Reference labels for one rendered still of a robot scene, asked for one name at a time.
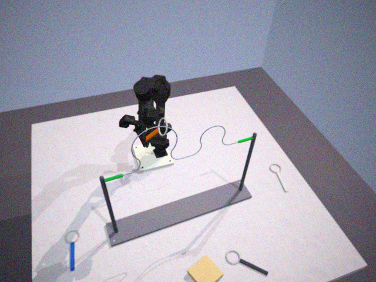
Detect tan rectangular block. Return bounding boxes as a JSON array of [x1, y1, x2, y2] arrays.
[[187, 255, 224, 282]]

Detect grey ring with black handle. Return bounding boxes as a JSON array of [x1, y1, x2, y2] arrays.
[[226, 250, 268, 275]]

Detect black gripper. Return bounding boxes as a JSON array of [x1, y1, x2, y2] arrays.
[[119, 104, 166, 148]]

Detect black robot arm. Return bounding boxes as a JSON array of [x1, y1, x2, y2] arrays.
[[133, 75, 170, 158]]

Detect grey loop with blue handle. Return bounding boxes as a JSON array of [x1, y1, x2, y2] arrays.
[[65, 230, 80, 271]]

